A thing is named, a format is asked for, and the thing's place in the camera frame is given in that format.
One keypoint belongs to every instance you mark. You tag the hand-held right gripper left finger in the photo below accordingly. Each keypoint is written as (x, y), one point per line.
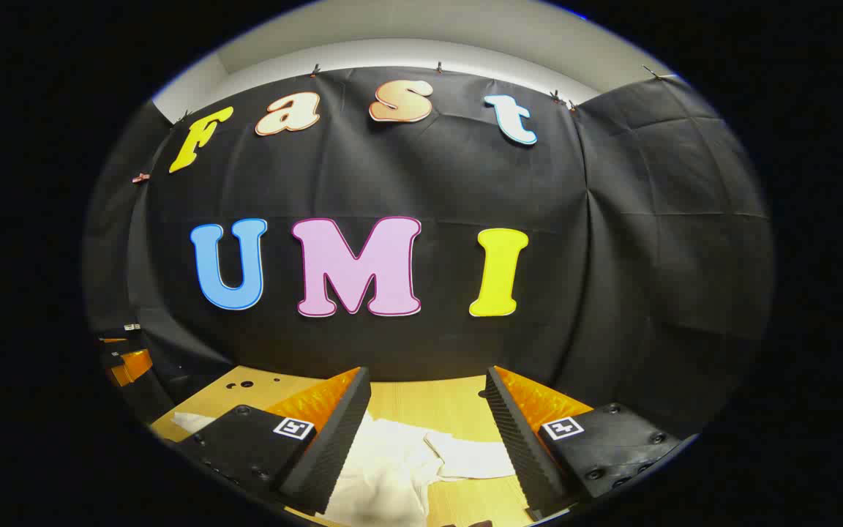
(334, 446)

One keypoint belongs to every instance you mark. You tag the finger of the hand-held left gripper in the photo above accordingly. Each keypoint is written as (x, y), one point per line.
(132, 364)

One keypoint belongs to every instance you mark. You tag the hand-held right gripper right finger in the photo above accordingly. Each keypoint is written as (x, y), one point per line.
(520, 446)

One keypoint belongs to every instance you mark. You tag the white garment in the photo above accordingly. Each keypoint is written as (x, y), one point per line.
(392, 468)

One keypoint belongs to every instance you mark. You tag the black backdrop cloth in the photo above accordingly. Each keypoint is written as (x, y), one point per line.
(429, 183)

